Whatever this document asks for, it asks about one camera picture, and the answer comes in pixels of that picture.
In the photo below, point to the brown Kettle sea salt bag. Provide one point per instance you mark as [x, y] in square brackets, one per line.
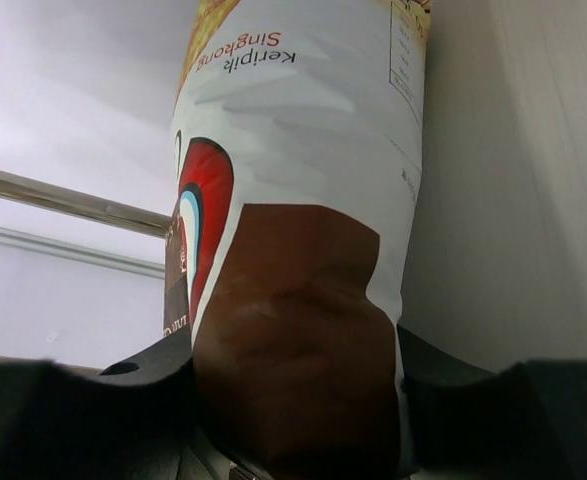
[176, 303]

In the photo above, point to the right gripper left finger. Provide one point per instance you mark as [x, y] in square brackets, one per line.
[135, 420]

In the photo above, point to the white two-tier shelf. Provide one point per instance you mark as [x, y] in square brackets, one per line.
[51, 219]

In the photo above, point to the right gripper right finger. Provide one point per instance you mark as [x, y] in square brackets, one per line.
[528, 421]

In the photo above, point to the brown Chuba cassava bag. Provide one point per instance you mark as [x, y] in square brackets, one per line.
[297, 133]

